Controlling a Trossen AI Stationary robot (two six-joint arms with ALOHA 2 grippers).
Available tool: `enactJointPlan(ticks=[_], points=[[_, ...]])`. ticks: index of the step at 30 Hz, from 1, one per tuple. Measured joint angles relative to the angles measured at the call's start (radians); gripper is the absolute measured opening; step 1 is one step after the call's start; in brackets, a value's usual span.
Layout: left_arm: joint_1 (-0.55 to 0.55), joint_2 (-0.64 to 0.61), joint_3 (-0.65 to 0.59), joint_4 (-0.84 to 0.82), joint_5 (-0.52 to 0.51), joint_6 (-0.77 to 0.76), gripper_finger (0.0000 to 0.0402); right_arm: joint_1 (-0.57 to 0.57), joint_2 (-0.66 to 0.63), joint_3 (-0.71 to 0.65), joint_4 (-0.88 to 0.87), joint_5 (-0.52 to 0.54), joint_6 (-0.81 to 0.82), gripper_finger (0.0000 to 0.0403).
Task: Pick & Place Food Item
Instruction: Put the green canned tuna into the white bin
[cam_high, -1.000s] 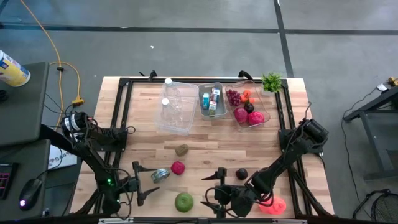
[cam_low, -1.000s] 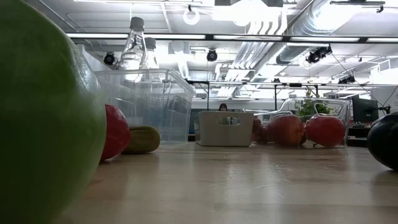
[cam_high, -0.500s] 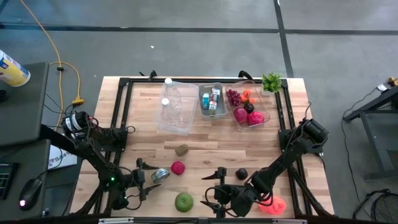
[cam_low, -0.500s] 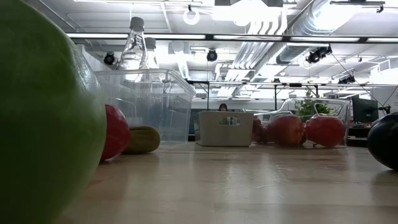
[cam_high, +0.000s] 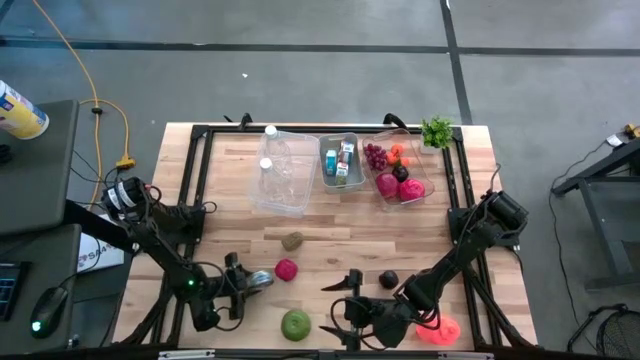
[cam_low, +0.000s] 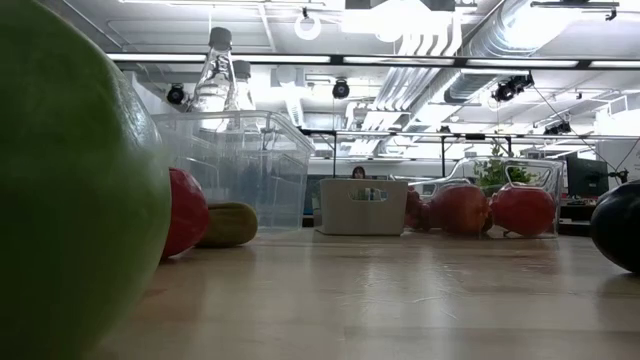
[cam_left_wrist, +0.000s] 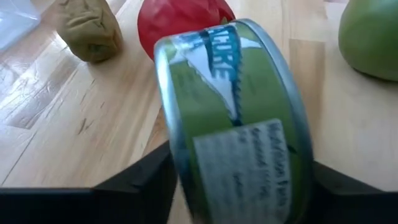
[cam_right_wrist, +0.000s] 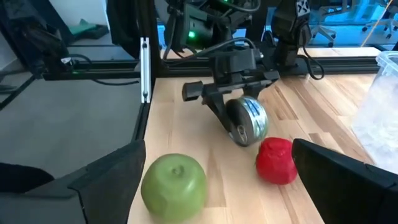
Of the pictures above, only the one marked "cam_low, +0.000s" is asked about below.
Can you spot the brown-green kiwi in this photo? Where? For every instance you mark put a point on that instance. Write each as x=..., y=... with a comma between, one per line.
x=232, y=225

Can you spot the clear plastic water bottle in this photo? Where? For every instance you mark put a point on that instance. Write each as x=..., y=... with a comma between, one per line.
x=242, y=90
x=216, y=75

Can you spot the bright red fruit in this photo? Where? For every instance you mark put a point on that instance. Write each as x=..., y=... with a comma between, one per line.
x=189, y=215

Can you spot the green apple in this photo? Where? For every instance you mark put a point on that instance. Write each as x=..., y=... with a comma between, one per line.
x=75, y=200

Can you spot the black round fruit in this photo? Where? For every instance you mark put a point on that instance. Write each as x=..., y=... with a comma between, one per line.
x=620, y=230

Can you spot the person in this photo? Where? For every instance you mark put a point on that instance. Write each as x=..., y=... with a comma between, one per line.
x=358, y=173

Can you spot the large clear plastic bin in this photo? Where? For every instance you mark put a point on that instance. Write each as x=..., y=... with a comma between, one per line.
x=280, y=170

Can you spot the small grey plastic bin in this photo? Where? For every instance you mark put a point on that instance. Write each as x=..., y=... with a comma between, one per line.
x=345, y=220

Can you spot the overhead light bar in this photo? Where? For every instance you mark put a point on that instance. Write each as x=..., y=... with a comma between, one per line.
x=336, y=59

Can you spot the round white ceiling lamp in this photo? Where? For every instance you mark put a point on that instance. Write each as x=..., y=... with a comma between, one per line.
x=300, y=30

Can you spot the small green potted plant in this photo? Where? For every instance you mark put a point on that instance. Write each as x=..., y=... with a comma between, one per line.
x=492, y=170

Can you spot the black ceiling spotlight cluster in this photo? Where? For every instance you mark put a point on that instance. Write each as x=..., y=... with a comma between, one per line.
x=512, y=86
x=557, y=129

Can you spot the clear plastic fruit tray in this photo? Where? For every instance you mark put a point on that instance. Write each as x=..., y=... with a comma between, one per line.
x=559, y=200

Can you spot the black computer monitor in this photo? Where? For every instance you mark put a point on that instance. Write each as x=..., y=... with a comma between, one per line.
x=587, y=176

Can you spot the black dome camera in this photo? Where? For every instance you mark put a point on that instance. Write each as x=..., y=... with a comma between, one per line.
x=341, y=89
x=175, y=94

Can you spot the silver spiral ventilation duct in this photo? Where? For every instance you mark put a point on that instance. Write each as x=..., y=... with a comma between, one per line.
x=500, y=35

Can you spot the black ceiling track rail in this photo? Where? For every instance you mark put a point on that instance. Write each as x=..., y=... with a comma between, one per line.
x=575, y=4

